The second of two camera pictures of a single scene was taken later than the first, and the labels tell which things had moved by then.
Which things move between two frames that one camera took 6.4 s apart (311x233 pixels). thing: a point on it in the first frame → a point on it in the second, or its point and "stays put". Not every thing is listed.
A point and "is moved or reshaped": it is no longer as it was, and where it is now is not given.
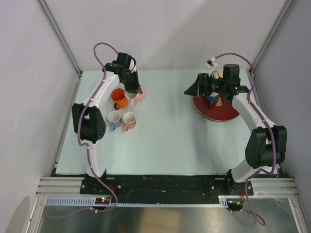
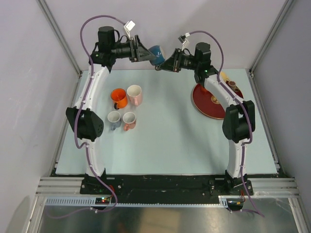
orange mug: (118, 96) stays put
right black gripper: (200, 86) → (173, 64)
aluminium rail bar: (275, 188) stays put
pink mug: (129, 119) stays put
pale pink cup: (135, 97) is moved or reshaped
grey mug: (114, 118) stays put
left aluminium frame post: (57, 31) stays put
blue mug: (213, 97) → (157, 51)
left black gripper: (135, 87) → (138, 52)
